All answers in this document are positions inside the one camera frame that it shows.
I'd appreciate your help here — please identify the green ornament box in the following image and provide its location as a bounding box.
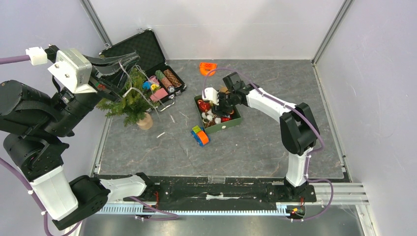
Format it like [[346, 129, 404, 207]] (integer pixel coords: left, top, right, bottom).
[[194, 95, 243, 135]]

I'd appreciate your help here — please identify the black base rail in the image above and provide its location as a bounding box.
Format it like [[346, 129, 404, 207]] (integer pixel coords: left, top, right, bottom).
[[138, 176, 317, 211]]

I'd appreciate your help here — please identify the orange plastic piece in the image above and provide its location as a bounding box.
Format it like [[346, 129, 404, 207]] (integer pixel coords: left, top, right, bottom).
[[199, 62, 217, 76]]

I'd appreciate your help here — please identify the pink card deck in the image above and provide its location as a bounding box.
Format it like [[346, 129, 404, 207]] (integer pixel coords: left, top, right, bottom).
[[150, 88, 169, 102]]

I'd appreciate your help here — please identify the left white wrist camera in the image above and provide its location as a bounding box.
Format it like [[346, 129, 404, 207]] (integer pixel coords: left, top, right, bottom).
[[48, 49, 96, 94]]

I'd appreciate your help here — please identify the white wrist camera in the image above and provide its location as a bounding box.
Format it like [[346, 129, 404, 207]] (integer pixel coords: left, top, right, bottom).
[[48, 49, 96, 94], [202, 87, 219, 106]]

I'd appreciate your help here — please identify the small green christmas tree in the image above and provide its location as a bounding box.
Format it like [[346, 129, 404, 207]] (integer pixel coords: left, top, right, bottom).
[[96, 66, 160, 127]]

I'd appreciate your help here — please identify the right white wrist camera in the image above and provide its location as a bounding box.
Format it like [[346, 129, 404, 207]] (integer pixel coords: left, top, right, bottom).
[[202, 87, 219, 106]]

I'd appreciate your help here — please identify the blue dealer button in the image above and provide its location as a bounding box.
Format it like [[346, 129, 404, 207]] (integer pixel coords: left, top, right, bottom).
[[142, 81, 152, 90]]

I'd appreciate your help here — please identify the black poker chip case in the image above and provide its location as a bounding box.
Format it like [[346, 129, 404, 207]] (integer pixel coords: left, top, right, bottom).
[[99, 29, 187, 111]]

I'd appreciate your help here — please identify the blue orange toy car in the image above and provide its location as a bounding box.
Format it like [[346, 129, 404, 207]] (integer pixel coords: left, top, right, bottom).
[[190, 126, 210, 147]]

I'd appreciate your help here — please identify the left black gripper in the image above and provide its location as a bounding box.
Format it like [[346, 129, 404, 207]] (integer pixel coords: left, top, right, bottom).
[[46, 51, 144, 134]]

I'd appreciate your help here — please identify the clear battery box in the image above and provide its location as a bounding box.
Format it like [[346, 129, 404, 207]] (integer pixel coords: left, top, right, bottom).
[[208, 176, 226, 184]]

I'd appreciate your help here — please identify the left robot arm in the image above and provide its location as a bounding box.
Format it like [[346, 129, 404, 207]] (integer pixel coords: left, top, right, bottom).
[[0, 45, 154, 230]]

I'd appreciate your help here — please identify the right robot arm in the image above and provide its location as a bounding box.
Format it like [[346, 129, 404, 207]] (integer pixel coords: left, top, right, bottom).
[[202, 72, 321, 201]]

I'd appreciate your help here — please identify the clear fairy light string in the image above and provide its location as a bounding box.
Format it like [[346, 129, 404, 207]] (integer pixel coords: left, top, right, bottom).
[[117, 60, 177, 139]]

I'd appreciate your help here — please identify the red glitter bauble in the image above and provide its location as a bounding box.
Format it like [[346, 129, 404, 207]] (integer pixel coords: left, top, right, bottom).
[[197, 100, 212, 113]]

